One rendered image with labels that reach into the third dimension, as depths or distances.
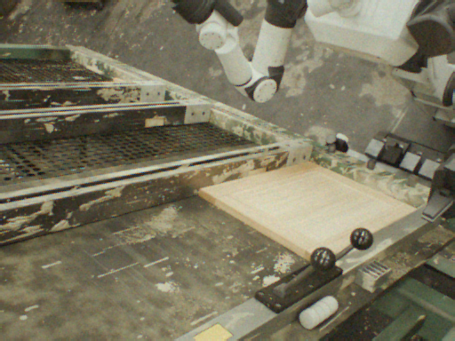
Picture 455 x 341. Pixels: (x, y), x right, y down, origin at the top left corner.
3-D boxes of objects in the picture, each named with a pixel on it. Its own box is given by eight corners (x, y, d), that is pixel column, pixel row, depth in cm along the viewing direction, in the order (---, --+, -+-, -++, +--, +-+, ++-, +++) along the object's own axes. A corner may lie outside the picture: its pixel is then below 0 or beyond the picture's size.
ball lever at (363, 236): (329, 278, 86) (381, 239, 78) (318, 285, 84) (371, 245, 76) (316, 260, 88) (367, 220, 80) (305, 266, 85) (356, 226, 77)
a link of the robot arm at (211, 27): (183, -2, 122) (212, 26, 129) (176, 28, 117) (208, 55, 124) (215, -24, 115) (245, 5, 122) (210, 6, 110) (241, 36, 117)
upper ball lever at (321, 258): (291, 301, 78) (346, 260, 70) (277, 309, 75) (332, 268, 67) (277, 281, 79) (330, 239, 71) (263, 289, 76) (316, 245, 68)
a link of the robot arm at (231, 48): (201, 0, 124) (219, 37, 134) (196, 25, 119) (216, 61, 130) (224, -5, 121) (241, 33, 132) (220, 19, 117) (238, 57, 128)
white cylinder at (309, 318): (311, 333, 76) (337, 314, 82) (315, 318, 75) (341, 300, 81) (296, 322, 78) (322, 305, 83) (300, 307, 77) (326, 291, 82)
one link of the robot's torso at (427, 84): (427, 65, 183) (392, 11, 145) (474, 76, 172) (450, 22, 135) (411, 102, 184) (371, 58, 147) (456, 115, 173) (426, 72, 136)
